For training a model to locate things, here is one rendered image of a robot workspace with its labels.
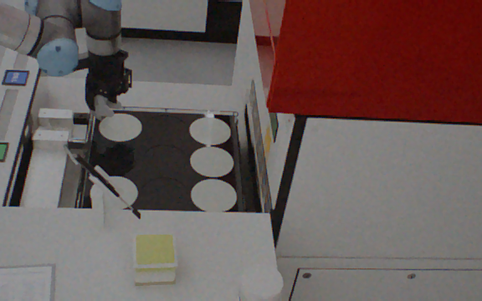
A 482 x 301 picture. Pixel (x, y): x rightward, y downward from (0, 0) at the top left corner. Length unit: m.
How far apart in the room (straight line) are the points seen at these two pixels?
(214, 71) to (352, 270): 1.98
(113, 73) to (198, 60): 1.95
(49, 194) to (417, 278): 0.86
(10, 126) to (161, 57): 1.96
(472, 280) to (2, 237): 1.07
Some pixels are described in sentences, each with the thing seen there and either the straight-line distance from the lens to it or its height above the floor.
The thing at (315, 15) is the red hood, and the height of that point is 1.43.
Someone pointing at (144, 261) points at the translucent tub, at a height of 1.03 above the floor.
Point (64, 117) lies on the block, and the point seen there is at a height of 0.91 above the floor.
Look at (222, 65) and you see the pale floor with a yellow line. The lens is 3.36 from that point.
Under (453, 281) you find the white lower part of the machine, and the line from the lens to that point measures 1.64.
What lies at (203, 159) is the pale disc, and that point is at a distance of 1.50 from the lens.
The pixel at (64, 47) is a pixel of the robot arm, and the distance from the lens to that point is 1.23.
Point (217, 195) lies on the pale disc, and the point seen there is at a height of 0.90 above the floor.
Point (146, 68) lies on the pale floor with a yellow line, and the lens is 3.30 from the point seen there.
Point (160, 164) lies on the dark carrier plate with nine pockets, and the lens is 1.48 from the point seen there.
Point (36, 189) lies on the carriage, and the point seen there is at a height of 0.88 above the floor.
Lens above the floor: 1.93
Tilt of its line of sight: 42 degrees down
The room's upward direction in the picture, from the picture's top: 10 degrees clockwise
